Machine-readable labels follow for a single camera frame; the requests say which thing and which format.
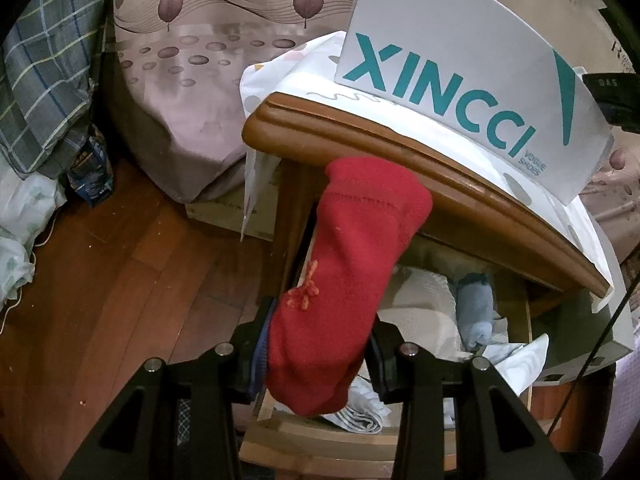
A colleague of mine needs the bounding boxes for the blue plaid cloth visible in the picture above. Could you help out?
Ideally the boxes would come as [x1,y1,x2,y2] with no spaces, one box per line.
[0,0,113,181]

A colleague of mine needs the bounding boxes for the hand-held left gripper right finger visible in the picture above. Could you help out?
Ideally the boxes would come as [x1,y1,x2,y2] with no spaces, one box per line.
[365,321,576,480]

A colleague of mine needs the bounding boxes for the white grey patterned cloth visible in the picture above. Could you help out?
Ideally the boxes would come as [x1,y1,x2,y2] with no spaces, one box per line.
[479,334,551,397]

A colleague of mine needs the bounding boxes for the leaf print bed sheet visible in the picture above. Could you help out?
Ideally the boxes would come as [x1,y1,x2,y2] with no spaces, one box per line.
[107,0,640,267]

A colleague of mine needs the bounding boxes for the white striped cloth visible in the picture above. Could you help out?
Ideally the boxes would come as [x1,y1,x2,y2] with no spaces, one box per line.
[320,375,396,433]

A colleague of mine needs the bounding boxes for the white waffle cloth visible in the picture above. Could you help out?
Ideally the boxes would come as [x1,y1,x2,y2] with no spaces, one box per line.
[377,266,473,361]

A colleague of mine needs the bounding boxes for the blue packet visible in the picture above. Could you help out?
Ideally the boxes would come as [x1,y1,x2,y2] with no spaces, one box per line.
[66,122,112,208]

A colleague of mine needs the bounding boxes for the beige cardboard box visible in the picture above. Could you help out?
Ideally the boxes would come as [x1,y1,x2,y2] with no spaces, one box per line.
[185,180,280,242]

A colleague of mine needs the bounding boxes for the wooden drawer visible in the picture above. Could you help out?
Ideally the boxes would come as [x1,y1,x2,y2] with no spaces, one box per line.
[240,230,533,472]

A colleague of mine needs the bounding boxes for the black cable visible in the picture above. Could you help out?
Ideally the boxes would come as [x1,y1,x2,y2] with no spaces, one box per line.
[547,270,640,436]

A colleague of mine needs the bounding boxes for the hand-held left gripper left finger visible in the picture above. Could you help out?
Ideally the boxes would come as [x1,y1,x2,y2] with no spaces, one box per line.
[60,300,278,480]

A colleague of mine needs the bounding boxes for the white shoe box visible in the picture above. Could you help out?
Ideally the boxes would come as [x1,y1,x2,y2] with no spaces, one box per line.
[334,0,615,206]

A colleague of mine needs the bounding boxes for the grey box lid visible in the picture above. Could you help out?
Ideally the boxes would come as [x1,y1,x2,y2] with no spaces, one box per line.
[542,282,637,383]

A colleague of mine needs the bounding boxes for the wooden nightstand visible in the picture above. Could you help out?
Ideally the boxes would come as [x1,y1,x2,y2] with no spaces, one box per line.
[241,91,616,471]

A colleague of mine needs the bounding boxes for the light blue underwear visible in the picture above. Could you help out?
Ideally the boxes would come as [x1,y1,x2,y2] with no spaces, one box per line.
[454,272,507,351]

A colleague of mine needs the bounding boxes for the pile of white clothes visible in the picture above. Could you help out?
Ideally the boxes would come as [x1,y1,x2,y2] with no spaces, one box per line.
[0,166,68,307]

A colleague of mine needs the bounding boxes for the red underwear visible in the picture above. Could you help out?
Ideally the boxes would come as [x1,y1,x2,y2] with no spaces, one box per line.
[264,156,433,416]

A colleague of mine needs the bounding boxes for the white dotted cloth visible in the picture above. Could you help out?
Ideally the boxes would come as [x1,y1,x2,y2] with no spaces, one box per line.
[239,30,621,288]

